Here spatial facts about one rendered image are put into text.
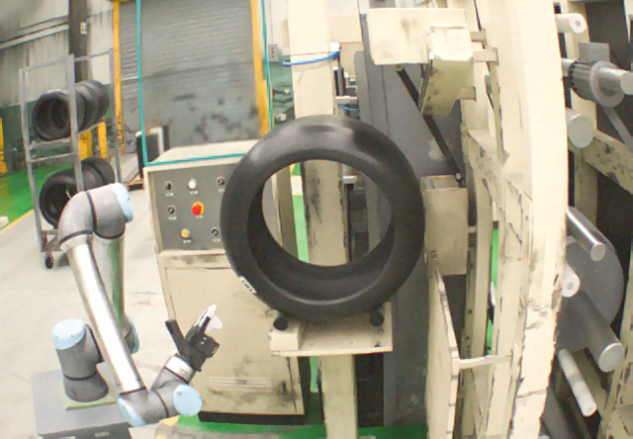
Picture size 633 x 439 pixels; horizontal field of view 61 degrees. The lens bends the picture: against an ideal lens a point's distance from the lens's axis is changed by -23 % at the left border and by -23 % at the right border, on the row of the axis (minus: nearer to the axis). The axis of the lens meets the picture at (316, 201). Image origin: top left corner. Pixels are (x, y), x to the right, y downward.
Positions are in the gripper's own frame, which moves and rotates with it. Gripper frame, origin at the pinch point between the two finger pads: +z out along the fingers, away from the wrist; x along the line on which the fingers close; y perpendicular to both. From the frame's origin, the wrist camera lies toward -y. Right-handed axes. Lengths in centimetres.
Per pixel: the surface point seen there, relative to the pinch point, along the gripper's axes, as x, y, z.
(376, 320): 16.1, 38.8, 22.4
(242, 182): 12.8, -15.2, 30.3
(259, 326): -74, 43, 25
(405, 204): 35, 19, 46
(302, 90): -1, -14, 74
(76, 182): -364, -61, 94
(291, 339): -0.3, 26.1, 7.1
